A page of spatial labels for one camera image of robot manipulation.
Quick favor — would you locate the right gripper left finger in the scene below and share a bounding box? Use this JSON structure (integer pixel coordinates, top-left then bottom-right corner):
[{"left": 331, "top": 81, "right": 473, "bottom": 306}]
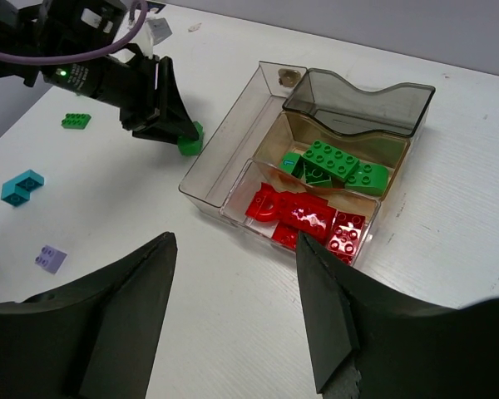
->
[{"left": 0, "top": 232, "right": 177, "bottom": 398}]

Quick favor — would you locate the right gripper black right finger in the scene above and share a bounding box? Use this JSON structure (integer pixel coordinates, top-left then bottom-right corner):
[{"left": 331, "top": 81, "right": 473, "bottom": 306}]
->
[{"left": 296, "top": 234, "right": 499, "bottom": 398}]

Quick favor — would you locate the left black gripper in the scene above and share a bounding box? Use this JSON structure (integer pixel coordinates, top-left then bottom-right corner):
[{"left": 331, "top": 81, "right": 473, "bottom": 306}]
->
[{"left": 0, "top": 1, "right": 200, "bottom": 145}]

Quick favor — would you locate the green curved lego brick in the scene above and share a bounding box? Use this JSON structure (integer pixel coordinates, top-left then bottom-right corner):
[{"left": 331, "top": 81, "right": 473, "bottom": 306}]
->
[{"left": 177, "top": 121, "right": 204, "bottom": 156}]

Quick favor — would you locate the purple lego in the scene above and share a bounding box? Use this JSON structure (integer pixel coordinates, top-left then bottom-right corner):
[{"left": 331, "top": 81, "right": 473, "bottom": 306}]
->
[{"left": 34, "top": 245, "right": 67, "bottom": 274}]

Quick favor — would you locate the red square lego brick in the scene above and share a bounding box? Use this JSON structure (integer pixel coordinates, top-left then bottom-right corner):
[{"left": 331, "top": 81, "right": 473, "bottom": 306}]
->
[{"left": 325, "top": 211, "right": 365, "bottom": 265}]

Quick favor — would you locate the red curved lego brick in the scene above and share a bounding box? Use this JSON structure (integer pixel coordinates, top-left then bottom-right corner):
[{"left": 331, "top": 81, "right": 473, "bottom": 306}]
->
[{"left": 245, "top": 183, "right": 281, "bottom": 223}]

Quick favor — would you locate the dark green lego brick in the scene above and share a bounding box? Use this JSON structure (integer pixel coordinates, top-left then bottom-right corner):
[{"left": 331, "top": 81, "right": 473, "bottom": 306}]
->
[{"left": 303, "top": 163, "right": 333, "bottom": 188}]

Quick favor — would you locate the cyan lego brick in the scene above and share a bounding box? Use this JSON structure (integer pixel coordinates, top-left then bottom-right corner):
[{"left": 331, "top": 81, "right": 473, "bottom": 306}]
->
[{"left": 1, "top": 170, "right": 45, "bottom": 207}]

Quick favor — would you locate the green square lego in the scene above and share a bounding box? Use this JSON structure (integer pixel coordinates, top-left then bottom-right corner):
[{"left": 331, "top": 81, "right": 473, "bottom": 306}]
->
[{"left": 278, "top": 152, "right": 304, "bottom": 179}]

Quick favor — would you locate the green lego plate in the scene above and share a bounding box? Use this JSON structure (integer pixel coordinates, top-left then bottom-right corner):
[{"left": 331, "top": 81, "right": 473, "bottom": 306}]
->
[{"left": 302, "top": 140, "right": 360, "bottom": 183}]

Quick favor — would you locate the clear long narrow container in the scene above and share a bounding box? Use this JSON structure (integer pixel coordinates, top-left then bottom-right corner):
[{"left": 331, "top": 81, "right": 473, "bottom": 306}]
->
[{"left": 179, "top": 62, "right": 308, "bottom": 219}]

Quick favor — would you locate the tan amber middle container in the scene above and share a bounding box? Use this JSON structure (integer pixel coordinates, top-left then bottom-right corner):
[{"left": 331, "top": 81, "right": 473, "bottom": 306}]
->
[{"left": 253, "top": 111, "right": 411, "bottom": 201}]

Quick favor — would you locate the clear front container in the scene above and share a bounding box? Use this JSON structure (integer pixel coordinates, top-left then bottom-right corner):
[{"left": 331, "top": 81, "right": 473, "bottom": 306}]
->
[{"left": 220, "top": 159, "right": 381, "bottom": 266}]

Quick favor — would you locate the dark smoked container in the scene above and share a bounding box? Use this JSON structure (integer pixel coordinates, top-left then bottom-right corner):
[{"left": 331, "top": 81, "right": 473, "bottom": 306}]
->
[{"left": 283, "top": 68, "right": 436, "bottom": 138}]

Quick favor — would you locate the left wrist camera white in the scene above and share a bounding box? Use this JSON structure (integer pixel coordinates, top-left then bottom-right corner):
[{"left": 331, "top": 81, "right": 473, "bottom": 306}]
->
[{"left": 130, "top": 17, "right": 172, "bottom": 58}]

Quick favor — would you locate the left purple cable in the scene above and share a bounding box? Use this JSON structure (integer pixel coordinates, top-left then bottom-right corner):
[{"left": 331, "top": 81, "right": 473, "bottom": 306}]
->
[{"left": 0, "top": 0, "right": 149, "bottom": 63}]

